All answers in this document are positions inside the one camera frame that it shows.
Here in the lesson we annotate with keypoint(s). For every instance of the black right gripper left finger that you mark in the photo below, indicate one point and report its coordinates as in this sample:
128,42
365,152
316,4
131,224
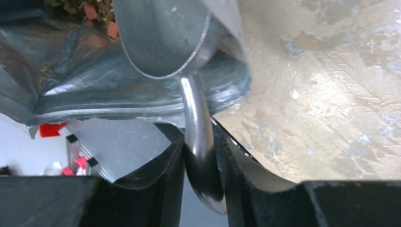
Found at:
95,175

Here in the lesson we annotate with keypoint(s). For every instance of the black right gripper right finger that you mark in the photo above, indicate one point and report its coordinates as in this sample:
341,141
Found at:
256,197

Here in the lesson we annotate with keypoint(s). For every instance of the metal food scoop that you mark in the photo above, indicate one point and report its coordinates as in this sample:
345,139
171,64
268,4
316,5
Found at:
174,39

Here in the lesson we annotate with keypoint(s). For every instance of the white yellow pet food bag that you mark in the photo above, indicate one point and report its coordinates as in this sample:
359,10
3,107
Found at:
54,68

